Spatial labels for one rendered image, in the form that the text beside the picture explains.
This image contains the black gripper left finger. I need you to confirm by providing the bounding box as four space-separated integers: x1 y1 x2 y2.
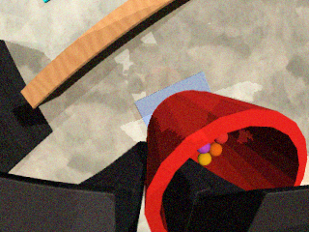
0 142 148 232

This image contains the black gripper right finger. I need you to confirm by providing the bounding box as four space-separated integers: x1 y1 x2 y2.
162 158 309 232

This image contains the red cup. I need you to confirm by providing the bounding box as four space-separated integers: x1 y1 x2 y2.
144 89 308 232

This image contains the brown flat bar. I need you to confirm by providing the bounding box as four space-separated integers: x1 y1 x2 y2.
20 0 189 109

